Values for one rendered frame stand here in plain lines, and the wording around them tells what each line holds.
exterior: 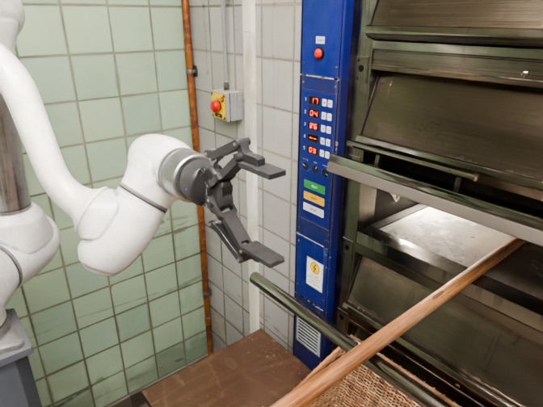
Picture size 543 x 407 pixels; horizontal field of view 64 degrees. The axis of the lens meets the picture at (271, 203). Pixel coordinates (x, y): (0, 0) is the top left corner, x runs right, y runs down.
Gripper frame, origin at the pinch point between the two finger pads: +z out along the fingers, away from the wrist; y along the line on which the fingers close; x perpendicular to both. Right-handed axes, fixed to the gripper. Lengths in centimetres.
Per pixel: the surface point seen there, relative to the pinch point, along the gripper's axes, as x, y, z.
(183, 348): -41, 128, -118
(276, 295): -18.2, 32.2, -20.0
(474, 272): -55, 28, 7
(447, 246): -67, 31, -6
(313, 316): -18.6, 31.7, -8.6
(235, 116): -53, 7, -83
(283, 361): -47, 91, -50
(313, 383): -3.3, 28.4, 6.3
